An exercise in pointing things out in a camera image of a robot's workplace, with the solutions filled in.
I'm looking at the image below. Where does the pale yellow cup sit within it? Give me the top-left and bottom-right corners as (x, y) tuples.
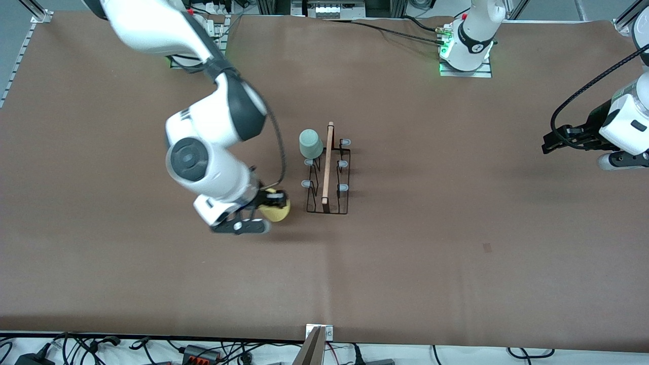
(260, 188), (292, 224)

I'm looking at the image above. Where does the black wire cup holder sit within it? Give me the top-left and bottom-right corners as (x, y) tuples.
(301, 121), (351, 215)

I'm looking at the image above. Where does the pale green cup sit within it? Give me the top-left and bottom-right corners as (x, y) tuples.
(299, 129), (325, 159)

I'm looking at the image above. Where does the black orange connector box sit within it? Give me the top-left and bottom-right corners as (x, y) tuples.
(180, 345), (222, 365)

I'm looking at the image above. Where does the grey power strip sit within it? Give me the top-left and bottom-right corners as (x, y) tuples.
(306, 0), (367, 19)

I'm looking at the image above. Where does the white power strip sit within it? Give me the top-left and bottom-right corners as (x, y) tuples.
(185, 0), (234, 17)

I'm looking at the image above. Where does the black power adapter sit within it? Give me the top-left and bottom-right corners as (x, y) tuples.
(14, 352), (55, 365)

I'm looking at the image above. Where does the aluminium arm base plate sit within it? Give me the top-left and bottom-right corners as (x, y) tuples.
(439, 60), (493, 78)
(167, 14), (231, 71)

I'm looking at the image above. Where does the aluminium frame corner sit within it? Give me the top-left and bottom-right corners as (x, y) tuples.
(612, 0), (649, 35)

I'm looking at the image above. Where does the silver metal bracket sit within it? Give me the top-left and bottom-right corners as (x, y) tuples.
(305, 324), (334, 341)

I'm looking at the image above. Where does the aluminium frame profile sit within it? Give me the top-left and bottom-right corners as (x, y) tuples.
(292, 327), (328, 365)

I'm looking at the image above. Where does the black base cable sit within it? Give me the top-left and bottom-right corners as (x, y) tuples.
(351, 19), (447, 47)
(403, 15), (447, 35)

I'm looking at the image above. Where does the aluminium frame rail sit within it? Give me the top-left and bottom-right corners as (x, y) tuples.
(0, 23), (40, 108)

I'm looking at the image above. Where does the aluminium frame post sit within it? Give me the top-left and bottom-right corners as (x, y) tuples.
(19, 0), (54, 24)

